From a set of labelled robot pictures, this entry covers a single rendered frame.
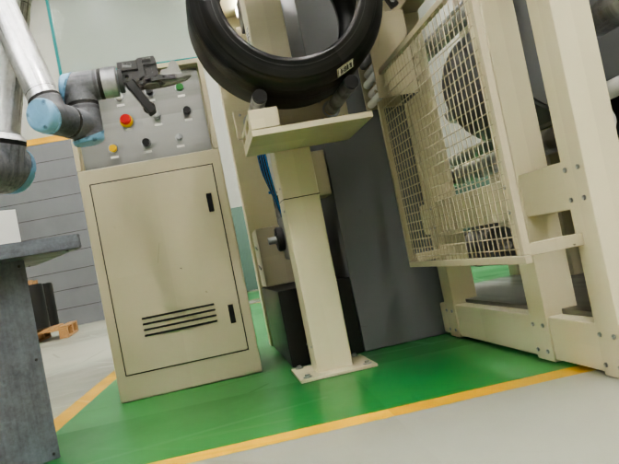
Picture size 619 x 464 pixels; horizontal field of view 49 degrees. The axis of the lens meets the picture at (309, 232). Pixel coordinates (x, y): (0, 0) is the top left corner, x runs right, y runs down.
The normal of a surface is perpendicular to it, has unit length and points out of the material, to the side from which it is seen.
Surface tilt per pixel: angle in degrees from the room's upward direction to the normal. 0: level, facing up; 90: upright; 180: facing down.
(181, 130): 90
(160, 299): 90
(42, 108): 91
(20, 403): 90
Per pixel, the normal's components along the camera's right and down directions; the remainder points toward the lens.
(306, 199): 0.15, -0.06
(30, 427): 0.58, -0.14
